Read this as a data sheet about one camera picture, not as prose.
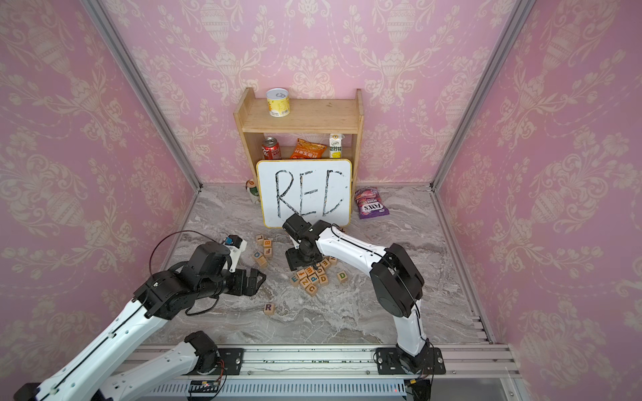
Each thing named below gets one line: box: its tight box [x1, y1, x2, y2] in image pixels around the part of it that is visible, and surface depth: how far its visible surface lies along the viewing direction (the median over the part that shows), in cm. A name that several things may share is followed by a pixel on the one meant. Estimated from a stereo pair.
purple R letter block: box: [264, 302, 276, 316], surface depth 84 cm
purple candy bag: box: [354, 187, 391, 220], surface depth 111 cm
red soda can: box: [261, 135, 282, 160], surface depth 92 cm
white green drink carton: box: [329, 132, 346, 159], surface depth 91 cm
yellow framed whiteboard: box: [255, 158, 353, 229], surface depth 95 cm
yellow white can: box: [265, 87, 291, 118], surface depth 82 cm
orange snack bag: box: [289, 137, 328, 159], surface depth 101 cm
